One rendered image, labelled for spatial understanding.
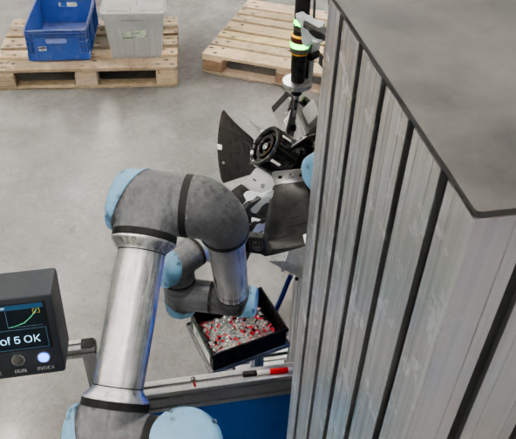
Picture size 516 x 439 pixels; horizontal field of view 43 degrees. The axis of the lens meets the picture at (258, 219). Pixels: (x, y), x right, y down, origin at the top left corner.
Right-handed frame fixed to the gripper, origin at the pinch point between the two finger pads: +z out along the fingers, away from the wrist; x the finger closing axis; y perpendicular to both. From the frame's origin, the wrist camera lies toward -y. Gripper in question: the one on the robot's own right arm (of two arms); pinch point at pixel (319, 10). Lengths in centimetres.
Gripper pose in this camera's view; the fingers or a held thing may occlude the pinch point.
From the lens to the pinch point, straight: 140.4
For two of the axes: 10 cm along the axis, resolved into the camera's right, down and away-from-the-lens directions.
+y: -0.3, 7.5, 6.6
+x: 9.4, -2.1, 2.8
